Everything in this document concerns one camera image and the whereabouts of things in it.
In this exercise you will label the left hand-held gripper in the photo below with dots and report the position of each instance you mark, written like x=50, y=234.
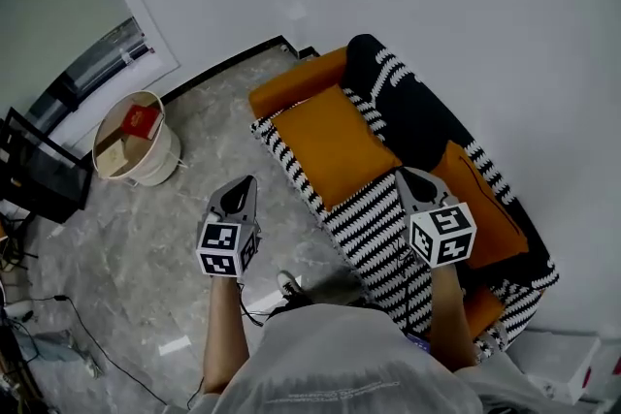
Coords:
x=220, y=242

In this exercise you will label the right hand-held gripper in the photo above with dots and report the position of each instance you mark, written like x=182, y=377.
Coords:
x=444, y=235

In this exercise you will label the orange cushion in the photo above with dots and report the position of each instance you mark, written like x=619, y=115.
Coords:
x=485, y=310
x=500, y=228
x=330, y=145

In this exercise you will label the orange sofa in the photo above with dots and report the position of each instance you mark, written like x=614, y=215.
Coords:
x=296, y=82

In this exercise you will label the person's left forearm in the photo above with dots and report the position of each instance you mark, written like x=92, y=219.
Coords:
x=225, y=334

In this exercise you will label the person's right forearm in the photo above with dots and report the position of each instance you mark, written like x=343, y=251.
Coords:
x=451, y=320

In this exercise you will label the black white patterned sofa cover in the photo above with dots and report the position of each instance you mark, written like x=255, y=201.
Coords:
x=412, y=111

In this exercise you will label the white round side table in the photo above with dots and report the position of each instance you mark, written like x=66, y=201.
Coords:
x=155, y=160

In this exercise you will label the person's grey shoe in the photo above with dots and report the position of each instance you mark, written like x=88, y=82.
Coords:
x=289, y=283

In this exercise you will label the red book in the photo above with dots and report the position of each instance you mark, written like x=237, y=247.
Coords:
x=140, y=121

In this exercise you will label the black phone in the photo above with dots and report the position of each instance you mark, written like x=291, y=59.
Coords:
x=418, y=341

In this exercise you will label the grey white patterned blanket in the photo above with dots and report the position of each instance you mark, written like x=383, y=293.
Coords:
x=490, y=346

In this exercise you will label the person's white t-shirt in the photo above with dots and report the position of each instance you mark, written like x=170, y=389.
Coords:
x=349, y=363

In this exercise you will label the black metal rack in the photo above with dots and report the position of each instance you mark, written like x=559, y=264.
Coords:
x=43, y=174

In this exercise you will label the white framed glass door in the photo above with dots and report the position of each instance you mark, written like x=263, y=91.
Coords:
x=97, y=58

